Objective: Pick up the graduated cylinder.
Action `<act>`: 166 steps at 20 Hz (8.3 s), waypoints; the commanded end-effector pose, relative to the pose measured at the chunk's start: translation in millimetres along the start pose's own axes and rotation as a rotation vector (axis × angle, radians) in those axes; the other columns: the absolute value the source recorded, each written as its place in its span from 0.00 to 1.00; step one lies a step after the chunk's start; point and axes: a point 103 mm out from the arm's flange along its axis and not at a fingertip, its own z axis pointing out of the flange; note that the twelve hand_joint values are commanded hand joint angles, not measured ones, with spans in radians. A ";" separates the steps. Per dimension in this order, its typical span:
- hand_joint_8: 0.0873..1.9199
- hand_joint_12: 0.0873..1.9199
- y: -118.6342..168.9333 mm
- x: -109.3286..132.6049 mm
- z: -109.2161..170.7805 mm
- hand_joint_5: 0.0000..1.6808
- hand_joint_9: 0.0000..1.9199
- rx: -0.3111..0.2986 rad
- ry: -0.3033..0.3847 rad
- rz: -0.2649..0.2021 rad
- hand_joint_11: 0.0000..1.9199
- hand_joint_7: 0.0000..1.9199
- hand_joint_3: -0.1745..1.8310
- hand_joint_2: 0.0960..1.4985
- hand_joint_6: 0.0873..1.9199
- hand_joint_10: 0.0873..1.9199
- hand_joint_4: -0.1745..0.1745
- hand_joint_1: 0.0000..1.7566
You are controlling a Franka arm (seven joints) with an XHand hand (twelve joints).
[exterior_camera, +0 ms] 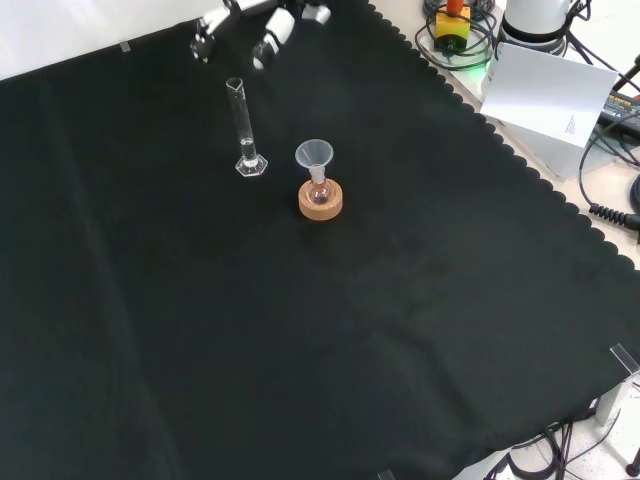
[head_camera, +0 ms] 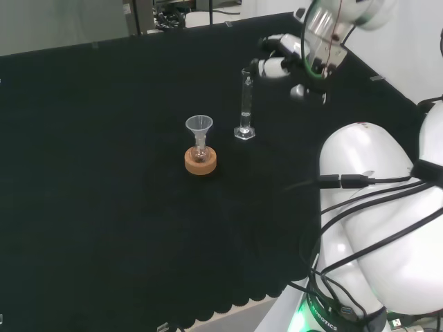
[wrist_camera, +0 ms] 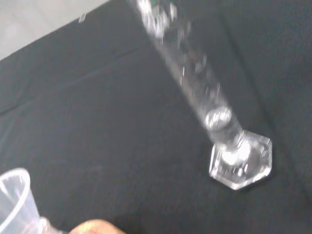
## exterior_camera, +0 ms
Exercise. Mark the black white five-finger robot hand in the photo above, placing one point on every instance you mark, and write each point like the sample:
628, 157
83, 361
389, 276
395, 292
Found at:
277, 25

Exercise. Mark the clear glass graduated cylinder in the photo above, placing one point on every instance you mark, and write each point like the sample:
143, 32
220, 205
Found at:
250, 167

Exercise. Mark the clear plastic funnel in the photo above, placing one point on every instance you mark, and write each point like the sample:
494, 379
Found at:
314, 152

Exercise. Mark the clear cloth clip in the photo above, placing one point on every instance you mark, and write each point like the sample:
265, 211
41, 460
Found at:
625, 359
125, 47
386, 475

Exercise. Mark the small round-bottom glass flask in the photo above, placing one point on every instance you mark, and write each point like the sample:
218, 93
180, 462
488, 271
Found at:
320, 192

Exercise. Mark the yellow stop button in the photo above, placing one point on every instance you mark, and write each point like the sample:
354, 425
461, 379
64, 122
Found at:
452, 27

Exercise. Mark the black bench cloth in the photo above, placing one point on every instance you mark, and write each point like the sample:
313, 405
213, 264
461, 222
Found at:
250, 325

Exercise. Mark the black tripod leg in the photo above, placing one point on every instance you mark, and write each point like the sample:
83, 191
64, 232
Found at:
627, 77

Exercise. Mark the black power adapter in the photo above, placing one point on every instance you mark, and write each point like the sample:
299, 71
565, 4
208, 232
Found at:
622, 110

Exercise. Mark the white bench bracket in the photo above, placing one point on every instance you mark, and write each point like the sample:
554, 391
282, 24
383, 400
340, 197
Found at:
617, 400

